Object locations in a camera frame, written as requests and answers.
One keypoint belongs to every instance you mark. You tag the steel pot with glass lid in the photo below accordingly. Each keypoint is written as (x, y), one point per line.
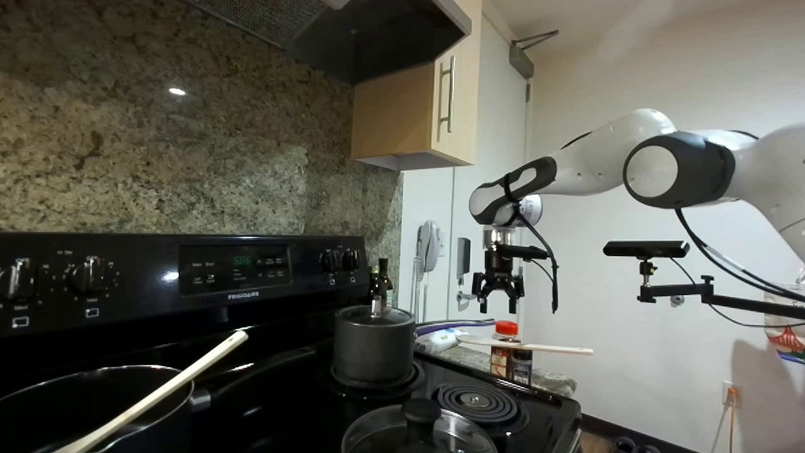
(415, 426)

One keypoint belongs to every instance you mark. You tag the range hood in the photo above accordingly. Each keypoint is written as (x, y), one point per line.
(347, 38)

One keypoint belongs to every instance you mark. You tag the black electric stove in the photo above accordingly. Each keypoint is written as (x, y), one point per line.
(89, 300)

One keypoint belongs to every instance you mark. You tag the white door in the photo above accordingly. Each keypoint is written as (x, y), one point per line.
(441, 196)

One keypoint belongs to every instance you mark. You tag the black pot with lid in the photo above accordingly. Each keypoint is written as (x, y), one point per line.
(372, 343)

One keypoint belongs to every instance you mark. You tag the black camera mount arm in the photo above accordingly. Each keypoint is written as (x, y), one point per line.
(706, 296)

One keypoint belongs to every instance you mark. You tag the spice jar with orange lid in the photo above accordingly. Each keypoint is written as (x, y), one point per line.
(505, 356)

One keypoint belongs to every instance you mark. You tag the black camera on stand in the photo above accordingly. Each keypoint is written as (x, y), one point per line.
(644, 251)

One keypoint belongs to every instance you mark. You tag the beige upper cabinet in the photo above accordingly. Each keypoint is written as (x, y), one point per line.
(423, 118)

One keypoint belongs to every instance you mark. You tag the wooden spoon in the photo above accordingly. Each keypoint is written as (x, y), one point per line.
(147, 403)

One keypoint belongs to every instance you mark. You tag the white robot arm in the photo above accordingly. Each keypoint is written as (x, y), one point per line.
(660, 168)

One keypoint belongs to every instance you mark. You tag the white blue packet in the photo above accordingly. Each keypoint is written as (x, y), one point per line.
(435, 342)

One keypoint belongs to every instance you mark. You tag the wall phone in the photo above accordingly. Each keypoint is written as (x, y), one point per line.
(428, 249)

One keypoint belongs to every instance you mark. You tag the large black pot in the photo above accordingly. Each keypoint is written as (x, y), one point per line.
(42, 416)

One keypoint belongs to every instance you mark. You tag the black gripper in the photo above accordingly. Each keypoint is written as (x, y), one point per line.
(496, 276)

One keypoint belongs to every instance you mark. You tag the wooden spatula on counter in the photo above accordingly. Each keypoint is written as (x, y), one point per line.
(528, 347)

